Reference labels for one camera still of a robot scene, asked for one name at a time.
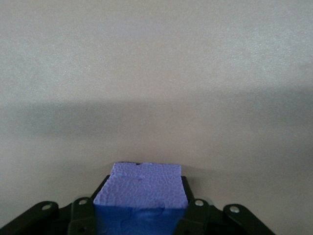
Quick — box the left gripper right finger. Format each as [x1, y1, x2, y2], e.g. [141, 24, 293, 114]
[172, 175, 276, 235]

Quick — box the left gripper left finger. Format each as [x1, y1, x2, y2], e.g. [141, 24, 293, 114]
[0, 174, 110, 235]

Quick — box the purple foam cube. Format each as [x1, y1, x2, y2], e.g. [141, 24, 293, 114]
[92, 161, 189, 235]

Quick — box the brown table cover sheet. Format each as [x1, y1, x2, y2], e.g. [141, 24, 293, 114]
[0, 0, 313, 235]

